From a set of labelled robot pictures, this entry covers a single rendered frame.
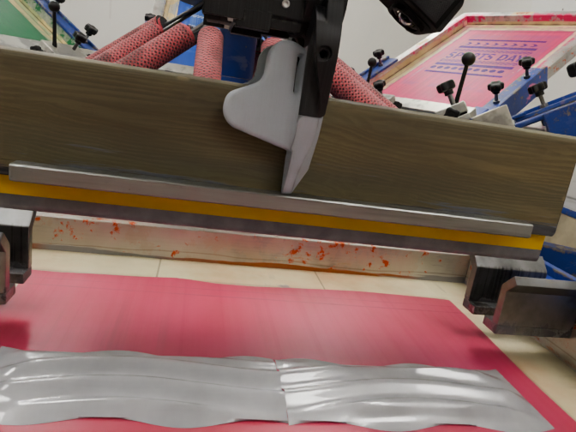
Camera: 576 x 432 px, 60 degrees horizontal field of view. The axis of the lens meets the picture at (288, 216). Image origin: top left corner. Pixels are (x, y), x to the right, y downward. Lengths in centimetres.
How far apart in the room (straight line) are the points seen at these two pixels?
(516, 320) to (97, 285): 35
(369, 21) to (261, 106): 444
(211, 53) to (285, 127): 66
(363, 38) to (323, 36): 441
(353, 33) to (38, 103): 441
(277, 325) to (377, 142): 17
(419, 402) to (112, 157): 25
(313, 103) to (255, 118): 4
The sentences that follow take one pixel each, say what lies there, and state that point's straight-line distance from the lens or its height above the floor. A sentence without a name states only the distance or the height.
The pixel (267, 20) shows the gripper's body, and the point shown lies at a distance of 31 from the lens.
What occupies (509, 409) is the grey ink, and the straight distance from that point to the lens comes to 38.
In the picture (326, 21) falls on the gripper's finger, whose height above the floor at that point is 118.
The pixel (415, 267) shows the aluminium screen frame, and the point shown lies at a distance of 59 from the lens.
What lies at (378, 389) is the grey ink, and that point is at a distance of 36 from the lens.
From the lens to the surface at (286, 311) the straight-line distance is 45.
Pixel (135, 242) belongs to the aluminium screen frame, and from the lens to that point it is 53.
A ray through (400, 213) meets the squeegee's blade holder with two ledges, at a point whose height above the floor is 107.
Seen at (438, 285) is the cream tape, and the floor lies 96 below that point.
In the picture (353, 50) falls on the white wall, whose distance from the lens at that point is 467.
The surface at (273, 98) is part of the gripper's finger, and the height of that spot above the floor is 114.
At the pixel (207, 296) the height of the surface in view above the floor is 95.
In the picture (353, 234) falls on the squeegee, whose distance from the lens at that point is 36.
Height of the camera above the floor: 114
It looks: 14 degrees down
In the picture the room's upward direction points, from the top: 9 degrees clockwise
